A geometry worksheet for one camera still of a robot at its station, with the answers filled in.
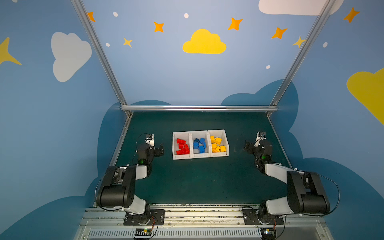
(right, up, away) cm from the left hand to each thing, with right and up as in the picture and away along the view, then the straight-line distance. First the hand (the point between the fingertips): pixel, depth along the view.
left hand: (154, 143), depth 94 cm
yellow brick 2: (+39, -3, +4) cm, 39 cm away
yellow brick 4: (+41, -5, +4) cm, 42 cm away
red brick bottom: (+17, -3, +7) cm, 18 cm away
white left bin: (+20, +4, +8) cm, 22 cm away
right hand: (+65, +2, -1) cm, 65 cm away
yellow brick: (+42, +1, +8) cm, 43 cm away
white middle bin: (+30, -7, +2) cm, 31 cm away
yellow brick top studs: (+38, +2, +7) cm, 39 cm away
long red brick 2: (+21, -5, +3) cm, 21 cm away
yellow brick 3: (+45, -4, +5) cm, 46 cm away
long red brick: (+17, 0, +7) cm, 18 cm away
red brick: (+17, -7, +4) cm, 19 cm away
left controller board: (0, -43, -21) cm, 48 cm away
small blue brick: (+33, -2, +6) cm, 33 cm away
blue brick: (+31, 0, +12) cm, 33 cm away
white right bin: (+45, +5, +10) cm, 46 cm away
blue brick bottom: (+27, +1, +9) cm, 29 cm away
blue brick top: (+27, -3, +7) cm, 28 cm away
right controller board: (+63, -43, -21) cm, 79 cm away
